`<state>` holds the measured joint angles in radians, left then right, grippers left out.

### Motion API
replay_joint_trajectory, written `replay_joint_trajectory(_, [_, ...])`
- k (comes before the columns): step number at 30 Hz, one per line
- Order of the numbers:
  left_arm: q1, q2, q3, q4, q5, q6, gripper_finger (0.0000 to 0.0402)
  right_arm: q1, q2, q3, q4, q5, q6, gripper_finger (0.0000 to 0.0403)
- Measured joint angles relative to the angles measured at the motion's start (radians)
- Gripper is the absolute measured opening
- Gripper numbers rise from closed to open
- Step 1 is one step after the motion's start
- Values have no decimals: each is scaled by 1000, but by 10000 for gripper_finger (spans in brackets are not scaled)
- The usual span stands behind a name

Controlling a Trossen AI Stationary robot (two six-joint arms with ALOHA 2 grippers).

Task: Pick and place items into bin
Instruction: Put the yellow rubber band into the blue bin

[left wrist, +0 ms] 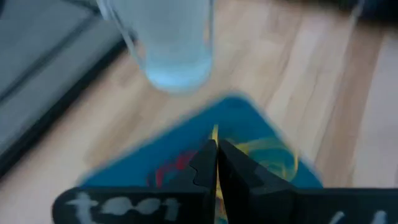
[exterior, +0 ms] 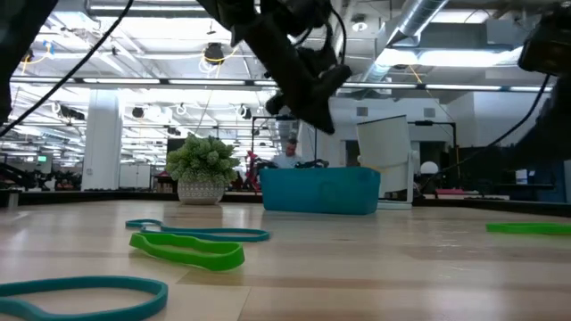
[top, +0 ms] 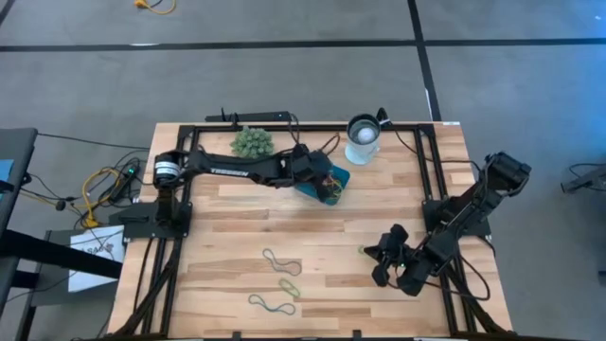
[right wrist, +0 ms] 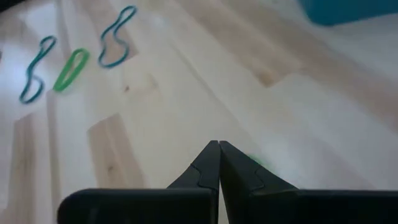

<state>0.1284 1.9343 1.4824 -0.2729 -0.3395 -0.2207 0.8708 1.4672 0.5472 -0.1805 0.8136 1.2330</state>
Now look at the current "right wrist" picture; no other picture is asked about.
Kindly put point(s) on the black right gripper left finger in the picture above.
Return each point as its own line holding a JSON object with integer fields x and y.
{"x": 186, "y": 202}

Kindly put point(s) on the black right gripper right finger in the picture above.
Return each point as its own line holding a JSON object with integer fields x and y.
{"x": 248, "y": 196}

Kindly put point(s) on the green rubber band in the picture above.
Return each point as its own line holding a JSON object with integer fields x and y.
{"x": 58, "y": 88}
{"x": 258, "y": 160}

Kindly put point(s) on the teal plastic bin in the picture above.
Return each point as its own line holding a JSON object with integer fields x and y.
{"x": 348, "y": 11}

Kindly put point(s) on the teal rubber band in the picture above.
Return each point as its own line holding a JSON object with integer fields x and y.
{"x": 30, "y": 70}
{"x": 109, "y": 66}

